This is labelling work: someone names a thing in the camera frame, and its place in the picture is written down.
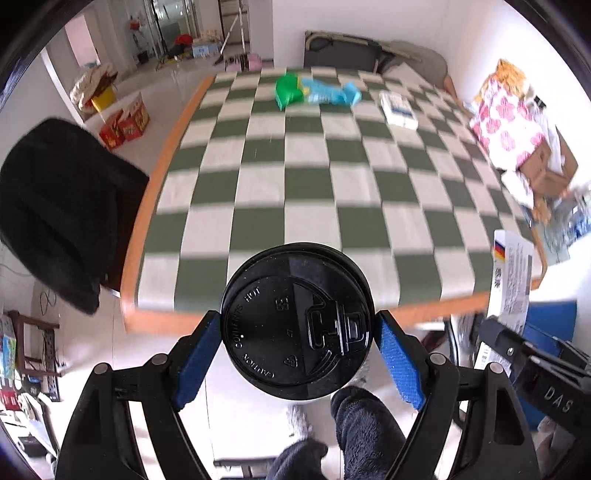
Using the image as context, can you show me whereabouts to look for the green blue wipes packet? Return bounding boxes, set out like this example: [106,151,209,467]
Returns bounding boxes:
[274,72,363,110]

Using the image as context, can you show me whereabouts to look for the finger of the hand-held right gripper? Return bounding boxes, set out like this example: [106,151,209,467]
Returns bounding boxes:
[478,315,591,376]

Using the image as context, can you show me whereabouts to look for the pile of light clothes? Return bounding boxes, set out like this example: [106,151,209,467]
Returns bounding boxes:
[70,62,118,112]

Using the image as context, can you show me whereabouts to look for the yellow bucket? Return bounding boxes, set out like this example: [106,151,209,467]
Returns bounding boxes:
[91,85,116,114]

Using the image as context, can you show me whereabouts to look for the white blue medicine box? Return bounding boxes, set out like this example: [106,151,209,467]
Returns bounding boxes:
[379,90,420,130]

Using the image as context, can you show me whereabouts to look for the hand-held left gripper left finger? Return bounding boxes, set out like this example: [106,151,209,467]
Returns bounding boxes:
[55,310,222,480]

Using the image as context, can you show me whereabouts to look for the person's legs in dark trousers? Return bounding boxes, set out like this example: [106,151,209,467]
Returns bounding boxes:
[268,385,407,480]

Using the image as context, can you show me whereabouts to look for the brown wooden stool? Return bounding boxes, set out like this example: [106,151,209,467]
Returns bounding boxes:
[7,310,61,379]

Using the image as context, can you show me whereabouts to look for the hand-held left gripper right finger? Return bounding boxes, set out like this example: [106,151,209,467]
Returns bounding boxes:
[376,310,541,480]

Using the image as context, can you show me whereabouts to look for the grey folding bed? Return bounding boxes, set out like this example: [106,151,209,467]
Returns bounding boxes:
[303,30,384,75]

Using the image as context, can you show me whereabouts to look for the pink floral paper bag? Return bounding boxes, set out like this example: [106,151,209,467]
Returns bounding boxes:
[468,76,548,169]

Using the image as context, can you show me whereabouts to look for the blue chair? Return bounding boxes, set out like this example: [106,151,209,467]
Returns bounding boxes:
[522,300,591,352]

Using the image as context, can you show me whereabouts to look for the colourful printed box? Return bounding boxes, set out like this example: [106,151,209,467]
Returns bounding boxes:
[0,316,19,377]

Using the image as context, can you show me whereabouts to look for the yellow snack bag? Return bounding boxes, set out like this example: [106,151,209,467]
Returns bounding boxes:
[492,58,532,93]

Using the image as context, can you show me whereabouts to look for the brown cardboard box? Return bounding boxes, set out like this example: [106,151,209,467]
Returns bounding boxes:
[519,127,580,201]

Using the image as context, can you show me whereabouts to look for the crumpled white tissue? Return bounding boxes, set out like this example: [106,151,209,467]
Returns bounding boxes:
[501,168,536,208]

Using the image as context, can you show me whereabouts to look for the white plastic bag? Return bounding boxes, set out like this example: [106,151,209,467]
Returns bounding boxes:
[531,102,568,167]

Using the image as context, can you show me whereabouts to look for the green white checkered tablecloth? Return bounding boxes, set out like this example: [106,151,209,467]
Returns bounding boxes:
[136,66,534,312]

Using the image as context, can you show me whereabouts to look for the red gift box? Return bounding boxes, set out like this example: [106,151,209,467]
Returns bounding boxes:
[99,110,125,151]
[117,92,151,140]

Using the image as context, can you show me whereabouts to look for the white printed paper sheet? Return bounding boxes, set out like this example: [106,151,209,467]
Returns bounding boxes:
[487,229,536,370]

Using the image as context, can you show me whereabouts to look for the black plastic cup lid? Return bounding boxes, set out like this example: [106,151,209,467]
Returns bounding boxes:
[221,242,376,401]

